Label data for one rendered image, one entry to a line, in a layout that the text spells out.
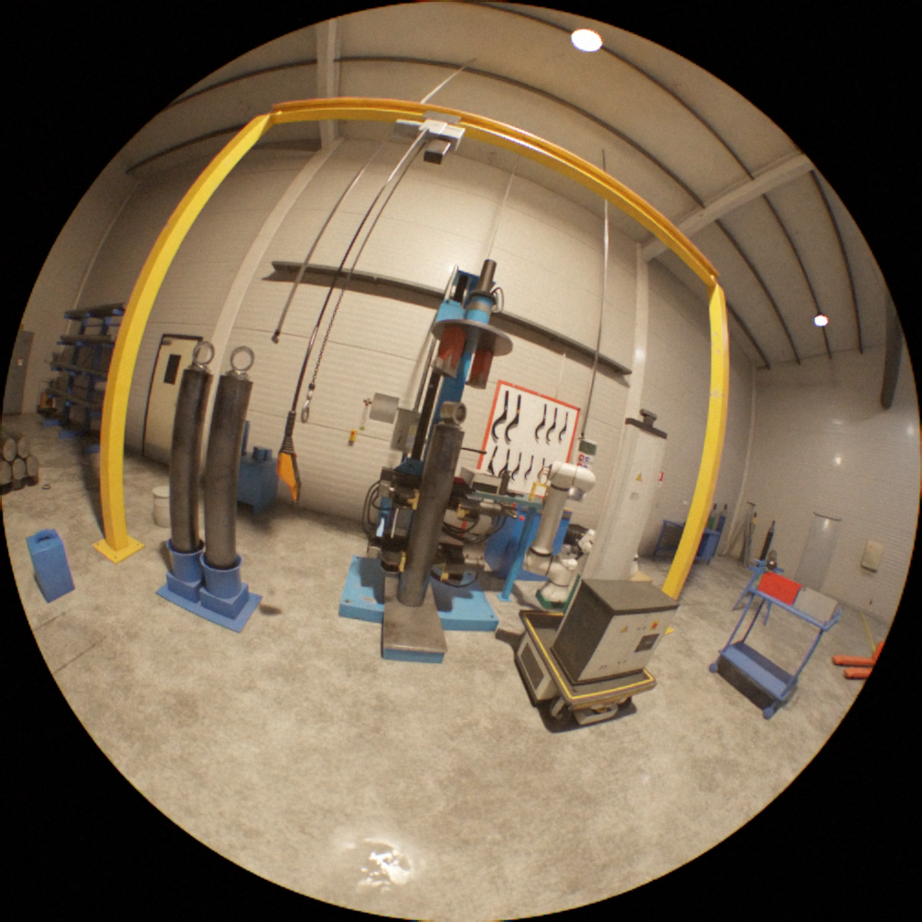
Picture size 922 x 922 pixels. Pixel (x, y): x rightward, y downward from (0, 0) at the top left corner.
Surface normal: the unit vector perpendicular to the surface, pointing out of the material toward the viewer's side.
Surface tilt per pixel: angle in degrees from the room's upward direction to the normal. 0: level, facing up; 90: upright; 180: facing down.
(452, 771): 0
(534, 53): 173
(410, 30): 173
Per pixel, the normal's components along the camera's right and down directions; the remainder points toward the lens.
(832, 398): -0.94, -0.22
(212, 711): 0.24, -0.97
